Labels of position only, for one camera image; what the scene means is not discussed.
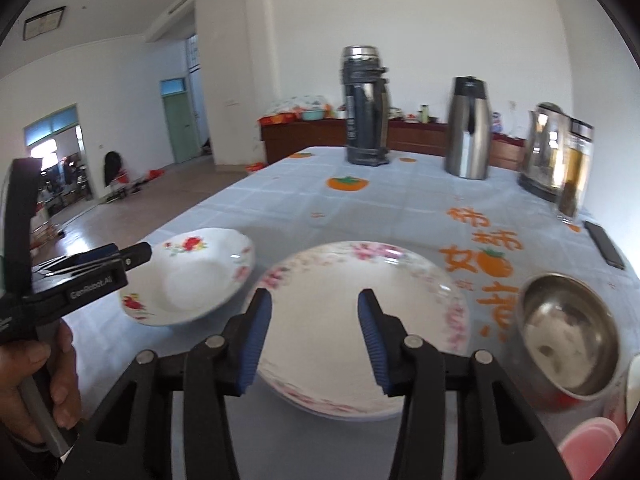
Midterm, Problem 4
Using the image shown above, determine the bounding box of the dark steel thermos flask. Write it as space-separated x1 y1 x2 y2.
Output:
341 45 392 167

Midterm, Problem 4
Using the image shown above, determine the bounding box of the framed wall picture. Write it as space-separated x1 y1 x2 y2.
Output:
23 6 67 41

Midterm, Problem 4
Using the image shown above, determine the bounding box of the glass tea bottle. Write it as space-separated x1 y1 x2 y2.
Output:
556 119 595 225

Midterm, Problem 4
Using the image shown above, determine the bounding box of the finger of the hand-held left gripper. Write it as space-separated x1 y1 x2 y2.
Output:
33 243 121 277
102 241 153 281

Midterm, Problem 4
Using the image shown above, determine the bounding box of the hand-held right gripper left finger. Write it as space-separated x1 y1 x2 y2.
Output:
62 287 274 480

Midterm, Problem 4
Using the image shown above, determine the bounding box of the small red floral plate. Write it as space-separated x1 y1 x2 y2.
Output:
119 228 256 327

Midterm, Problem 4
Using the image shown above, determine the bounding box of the black smartphone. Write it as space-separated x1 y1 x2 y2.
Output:
584 220 627 271

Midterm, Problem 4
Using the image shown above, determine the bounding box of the person's left hand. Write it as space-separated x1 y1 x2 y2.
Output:
0 319 83 448

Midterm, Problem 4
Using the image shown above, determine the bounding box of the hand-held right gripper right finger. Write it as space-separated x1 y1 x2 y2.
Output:
357 287 571 480

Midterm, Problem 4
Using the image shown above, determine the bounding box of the green door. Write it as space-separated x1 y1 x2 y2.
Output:
161 79 200 163

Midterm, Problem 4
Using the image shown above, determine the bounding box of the large pink floral plate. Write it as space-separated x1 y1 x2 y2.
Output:
252 241 472 422

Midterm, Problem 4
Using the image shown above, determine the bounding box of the steel carafe with black handle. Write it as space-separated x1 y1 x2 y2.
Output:
444 76 493 181

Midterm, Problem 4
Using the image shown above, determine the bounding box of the stainless steel bowl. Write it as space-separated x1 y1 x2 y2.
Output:
516 273 626 413

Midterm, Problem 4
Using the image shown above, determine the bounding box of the steel electric kettle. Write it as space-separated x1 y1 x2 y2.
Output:
517 102 573 203

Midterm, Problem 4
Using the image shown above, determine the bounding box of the persimmon printed tablecloth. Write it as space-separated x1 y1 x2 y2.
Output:
117 145 640 480

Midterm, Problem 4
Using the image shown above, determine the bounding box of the white bowl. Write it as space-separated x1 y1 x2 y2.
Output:
602 352 640 436

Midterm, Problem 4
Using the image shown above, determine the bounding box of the pink plastic cup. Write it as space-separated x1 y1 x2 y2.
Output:
556 417 623 480

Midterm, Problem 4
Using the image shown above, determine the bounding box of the wooden sideboard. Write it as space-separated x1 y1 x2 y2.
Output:
259 112 531 171

